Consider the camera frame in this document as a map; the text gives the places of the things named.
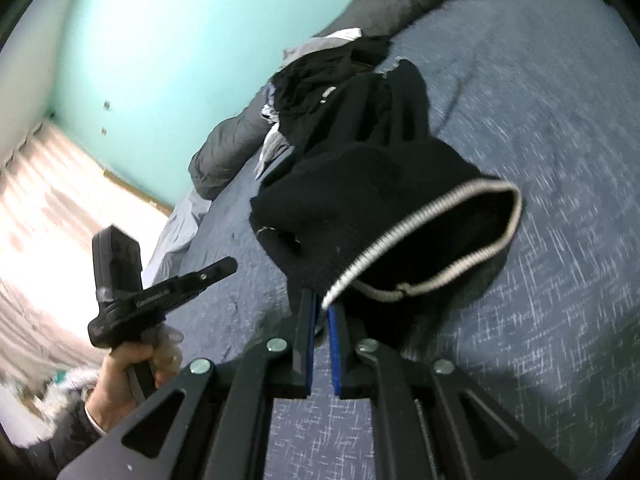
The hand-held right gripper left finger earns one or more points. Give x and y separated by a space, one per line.
310 360

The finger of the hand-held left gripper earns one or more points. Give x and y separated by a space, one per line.
212 271

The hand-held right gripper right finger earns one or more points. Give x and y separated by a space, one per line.
335 355

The black sweater with white trim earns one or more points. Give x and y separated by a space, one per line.
360 200

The person's left forearm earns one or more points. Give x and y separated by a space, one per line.
65 435

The person's left hand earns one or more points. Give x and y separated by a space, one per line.
112 390

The pale crumpled bedsheet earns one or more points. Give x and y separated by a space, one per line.
175 230

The crumpled black garment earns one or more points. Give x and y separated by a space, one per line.
320 85

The bed with blue bedspread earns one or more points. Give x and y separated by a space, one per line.
525 135

